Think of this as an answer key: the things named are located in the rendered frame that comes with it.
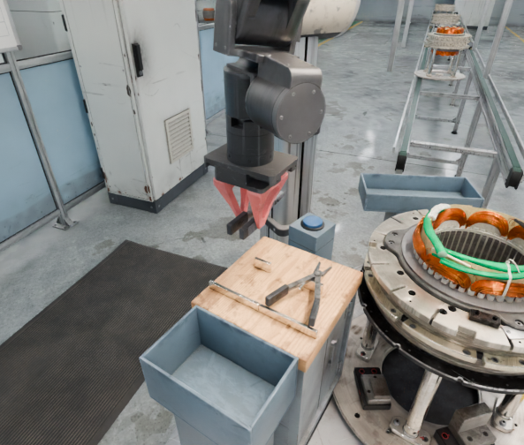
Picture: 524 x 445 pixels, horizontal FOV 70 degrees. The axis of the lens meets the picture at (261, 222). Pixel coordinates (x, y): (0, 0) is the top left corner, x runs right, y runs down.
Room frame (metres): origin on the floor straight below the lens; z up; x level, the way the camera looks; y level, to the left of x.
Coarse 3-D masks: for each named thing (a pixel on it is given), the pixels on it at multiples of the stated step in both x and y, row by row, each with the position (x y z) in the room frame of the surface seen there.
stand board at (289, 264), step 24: (264, 240) 0.55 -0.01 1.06; (240, 264) 0.48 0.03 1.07; (288, 264) 0.48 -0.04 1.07; (312, 264) 0.48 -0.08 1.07; (336, 264) 0.48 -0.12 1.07; (240, 288) 0.43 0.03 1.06; (264, 288) 0.43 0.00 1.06; (336, 288) 0.43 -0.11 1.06; (216, 312) 0.38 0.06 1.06; (240, 312) 0.38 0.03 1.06; (288, 312) 0.38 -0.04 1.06; (336, 312) 0.38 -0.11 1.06; (264, 336) 0.33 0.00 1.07; (288, 336) 0.33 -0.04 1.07; (312, 360) 0.31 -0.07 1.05
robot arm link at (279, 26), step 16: (240, 0) 0.40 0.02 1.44; (256, 0) 0.39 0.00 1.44; (272, 0) 0.41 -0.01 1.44; (288, 0) 0.42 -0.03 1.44; (304, 0) 0.41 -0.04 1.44; (240, 16) 0.40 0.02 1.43; (256, 16) 0.40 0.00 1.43; (272, 16) 0.41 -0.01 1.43; (288, 16) 0.42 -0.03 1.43; (240, 32) 0.40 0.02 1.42; (256, 32) 0.41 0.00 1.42; (272, 32) 0.41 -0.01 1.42; (288, 32) 0.42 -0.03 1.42
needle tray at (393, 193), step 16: (368, 176) 0.83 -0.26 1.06; (384, 176) 0.82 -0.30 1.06; (400, 176) 0.82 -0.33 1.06; (416, 176) 0.81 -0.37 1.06; (432, 176) 0.81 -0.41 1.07; (368, 192) 0.80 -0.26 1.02; (384, 192) 0.80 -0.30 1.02; (400, 192) 0.80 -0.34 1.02; (416, 192) 0.80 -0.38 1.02; (432, 192) 0.80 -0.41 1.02; (448, 192) 0.80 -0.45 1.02; (464, 192) 0.79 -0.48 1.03; (368, 208) 0.72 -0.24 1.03; (384, 208) 0.72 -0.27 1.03; (400, 208) 0.72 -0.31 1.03; (416, 208) 0.71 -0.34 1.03
